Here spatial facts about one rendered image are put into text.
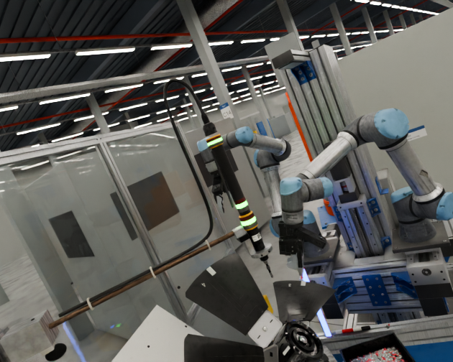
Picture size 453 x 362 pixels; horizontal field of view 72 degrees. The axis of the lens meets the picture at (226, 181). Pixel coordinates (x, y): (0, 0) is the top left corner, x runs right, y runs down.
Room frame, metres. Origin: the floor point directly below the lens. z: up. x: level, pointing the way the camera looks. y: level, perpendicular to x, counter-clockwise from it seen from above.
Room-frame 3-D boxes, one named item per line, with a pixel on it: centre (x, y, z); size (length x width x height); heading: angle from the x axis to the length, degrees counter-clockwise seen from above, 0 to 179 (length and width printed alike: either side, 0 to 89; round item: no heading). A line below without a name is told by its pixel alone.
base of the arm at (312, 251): (1.62, -0.30, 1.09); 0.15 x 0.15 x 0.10
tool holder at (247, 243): (0.87, 0.00, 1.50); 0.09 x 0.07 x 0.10; 103
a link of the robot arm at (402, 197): (1.35, -0.72, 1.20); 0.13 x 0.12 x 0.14; 17
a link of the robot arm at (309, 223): (1.62, -0.30, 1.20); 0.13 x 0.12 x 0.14; 48
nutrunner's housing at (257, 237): (0.87, -0.01, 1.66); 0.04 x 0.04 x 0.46
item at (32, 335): (0.73, 0.60, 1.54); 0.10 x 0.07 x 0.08; 103
